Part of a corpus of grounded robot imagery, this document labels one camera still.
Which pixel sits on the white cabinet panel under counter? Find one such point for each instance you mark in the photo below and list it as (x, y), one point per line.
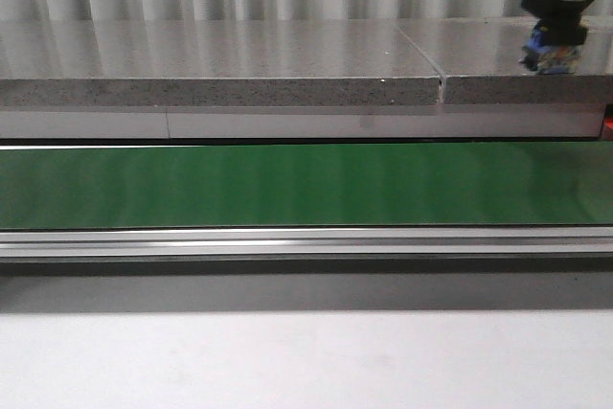
(551, 120)

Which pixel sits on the red object at right edge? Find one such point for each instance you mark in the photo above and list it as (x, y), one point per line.
(607, 125)

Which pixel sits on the grey stone counter slab left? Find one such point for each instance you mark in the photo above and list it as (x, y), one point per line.
(175, 63)

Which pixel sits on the aluminium conveyor frame rail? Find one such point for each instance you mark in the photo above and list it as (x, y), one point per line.
(303, 250)

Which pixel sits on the grey stone counter slab right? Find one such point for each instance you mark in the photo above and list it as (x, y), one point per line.
(478, 60)

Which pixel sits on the grey stone counter slab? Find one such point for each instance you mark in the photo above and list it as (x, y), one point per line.
(478, 60)
(175, 63)

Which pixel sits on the green conveyor belt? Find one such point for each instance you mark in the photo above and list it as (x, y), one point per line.
(488, 183)

